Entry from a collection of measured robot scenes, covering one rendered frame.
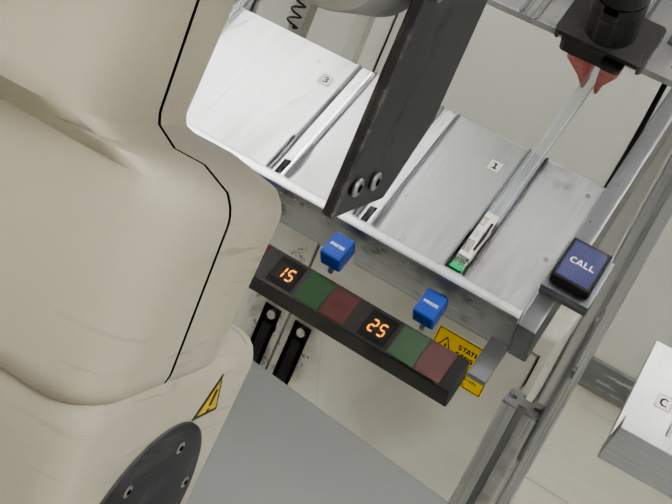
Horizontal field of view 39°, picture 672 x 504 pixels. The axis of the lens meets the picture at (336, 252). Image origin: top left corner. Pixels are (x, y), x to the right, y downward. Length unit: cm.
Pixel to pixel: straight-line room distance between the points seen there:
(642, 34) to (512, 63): 186
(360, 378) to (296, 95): 45
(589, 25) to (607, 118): 182
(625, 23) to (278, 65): 38
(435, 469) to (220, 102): 59
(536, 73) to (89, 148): 261
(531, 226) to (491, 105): 196
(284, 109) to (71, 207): 74
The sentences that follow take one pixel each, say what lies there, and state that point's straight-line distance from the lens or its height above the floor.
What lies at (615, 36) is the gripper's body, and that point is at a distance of 105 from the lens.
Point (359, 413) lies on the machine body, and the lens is 137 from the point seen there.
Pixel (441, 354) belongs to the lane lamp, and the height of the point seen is 67.
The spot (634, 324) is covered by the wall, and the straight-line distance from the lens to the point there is 293.
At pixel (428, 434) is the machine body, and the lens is 134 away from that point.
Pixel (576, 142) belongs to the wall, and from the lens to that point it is 289.
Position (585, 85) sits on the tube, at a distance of 111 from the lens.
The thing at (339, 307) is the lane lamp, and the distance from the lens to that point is 94.
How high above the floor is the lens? 101
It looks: 19 degrees down
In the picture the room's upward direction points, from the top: 24 degrees clockwise
